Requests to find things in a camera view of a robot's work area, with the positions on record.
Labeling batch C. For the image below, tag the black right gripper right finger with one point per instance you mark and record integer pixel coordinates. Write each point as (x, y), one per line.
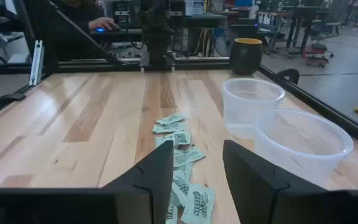
(247, 186)

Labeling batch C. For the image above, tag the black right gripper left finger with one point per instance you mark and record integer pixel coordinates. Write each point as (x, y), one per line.
(151, 186)

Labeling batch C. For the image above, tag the green paper packet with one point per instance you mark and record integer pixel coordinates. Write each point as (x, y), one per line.
(172, 213)
(189, 155)
(180, 186)
(171, 119)
(182, 137)
(162, 140)
(199, 203)
(169, 127)
(183, 169)

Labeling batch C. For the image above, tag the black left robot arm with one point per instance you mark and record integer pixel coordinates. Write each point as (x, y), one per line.
(157, 40)

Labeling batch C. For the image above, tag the clear plastic cup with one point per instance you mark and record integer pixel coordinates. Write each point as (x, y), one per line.
(244, 102)
(306, 161)

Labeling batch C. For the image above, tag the black mug yellow inside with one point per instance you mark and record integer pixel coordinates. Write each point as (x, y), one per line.
(245, 59)

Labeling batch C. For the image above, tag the red rolling stool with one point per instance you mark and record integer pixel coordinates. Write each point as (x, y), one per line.
(315, 54)

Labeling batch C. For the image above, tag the black computer mouse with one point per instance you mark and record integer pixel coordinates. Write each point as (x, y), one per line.
(113, 28)

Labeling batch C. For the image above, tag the person's hand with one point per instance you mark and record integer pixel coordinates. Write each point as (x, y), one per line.
(101, 23)

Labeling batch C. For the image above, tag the black desk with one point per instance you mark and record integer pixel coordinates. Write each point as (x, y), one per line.
(204, 20)

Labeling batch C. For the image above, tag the person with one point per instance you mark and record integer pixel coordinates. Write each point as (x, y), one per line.
(73, 18)

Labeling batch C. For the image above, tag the black frame clip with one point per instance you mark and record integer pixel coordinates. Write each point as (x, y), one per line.
(9, 99)
(287, 75)

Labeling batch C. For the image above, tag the black aluminium table frame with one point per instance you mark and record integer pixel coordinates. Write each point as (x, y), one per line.
(197, 63)

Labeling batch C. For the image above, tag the silver metal bracket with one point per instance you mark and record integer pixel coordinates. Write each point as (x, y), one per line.
(37, 62)

